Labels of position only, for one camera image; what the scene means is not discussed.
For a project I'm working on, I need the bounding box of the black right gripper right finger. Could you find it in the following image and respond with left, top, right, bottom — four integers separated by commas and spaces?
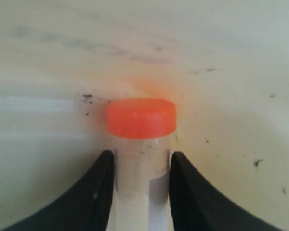
169, 151, 278, 231

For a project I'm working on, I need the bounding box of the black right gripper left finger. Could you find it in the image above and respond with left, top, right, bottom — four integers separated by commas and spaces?
6, 150, 115, 231

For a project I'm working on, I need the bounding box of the orange-capped clear tube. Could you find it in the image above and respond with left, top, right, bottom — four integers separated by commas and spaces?
106, 98, 177, 231

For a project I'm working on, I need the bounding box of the large cream plastic bin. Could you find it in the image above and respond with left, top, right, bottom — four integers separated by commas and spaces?
0, 0, 289, 231

